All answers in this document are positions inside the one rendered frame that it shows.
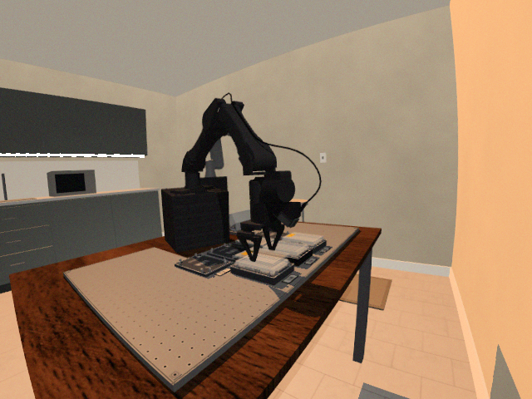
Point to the beige flat base plate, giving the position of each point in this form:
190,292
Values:
178,322

